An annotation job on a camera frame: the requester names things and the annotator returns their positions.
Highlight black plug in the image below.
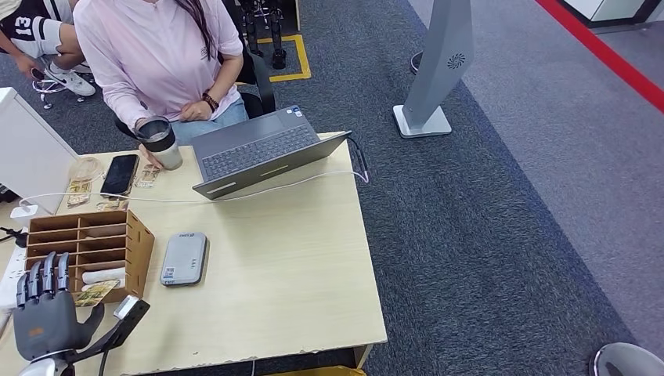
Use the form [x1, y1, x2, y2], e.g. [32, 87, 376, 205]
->
[0, 226, 28, 248]

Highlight grey kiosk stand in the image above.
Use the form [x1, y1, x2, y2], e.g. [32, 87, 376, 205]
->
[392, 0, 475, 139]

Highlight person's right hand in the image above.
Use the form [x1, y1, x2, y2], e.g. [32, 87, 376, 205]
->
[137, 145, 164, 170]

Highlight black office chair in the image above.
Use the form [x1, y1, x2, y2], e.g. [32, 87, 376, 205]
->
[114, 46, 277, 139]

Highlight person in numbered jersey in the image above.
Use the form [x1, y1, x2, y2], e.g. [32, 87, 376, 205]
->
[0, 0, 97, 98]

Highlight person's left hand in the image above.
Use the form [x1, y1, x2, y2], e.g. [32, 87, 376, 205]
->
[179, 99, 214, 123]

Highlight steel tumbler with black rim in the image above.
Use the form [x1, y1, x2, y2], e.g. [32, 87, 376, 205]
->
[133, 116, 183, 172]

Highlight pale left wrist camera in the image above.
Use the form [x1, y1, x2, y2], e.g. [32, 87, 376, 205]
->
[106, 295, 151, 349]

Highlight grey card reader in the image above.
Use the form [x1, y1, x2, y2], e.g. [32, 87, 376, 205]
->
[159, 232, 210, 288]

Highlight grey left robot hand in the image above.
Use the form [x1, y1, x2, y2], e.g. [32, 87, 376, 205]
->
[13, 252, 106, 363]

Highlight wooden card organiser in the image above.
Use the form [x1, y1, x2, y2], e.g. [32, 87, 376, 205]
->
[26, 209, 156, 305]

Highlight grey laptop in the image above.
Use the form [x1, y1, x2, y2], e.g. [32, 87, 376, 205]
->
[190, 105, 352, 201]

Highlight white cable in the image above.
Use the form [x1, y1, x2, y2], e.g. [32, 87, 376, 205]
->
[18, 170, 370, 206]

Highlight white power strip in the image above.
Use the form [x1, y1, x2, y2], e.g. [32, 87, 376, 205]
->
[0, 244, 28, 313]

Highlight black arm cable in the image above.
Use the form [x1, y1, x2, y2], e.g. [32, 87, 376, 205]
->
[67, 321, 136, 376]

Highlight white power adapter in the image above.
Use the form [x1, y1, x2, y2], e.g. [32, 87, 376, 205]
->
[10, 204, 39, 222]

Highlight chrome stool base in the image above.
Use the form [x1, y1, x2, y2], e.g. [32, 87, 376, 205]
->
[31, 78, 68, 110]

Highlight patterned room key card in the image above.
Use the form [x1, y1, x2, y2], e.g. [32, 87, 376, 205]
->
[74, 279, 121, 308]

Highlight black laptop cable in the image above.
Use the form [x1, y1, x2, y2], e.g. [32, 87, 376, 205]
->
[346, 136, 370, 183]

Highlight white cabinet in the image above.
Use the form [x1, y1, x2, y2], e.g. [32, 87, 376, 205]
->
[0, 87, 80, 215]

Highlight black smartphone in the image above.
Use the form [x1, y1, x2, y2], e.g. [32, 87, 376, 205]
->
[99, 154, 140, 197]

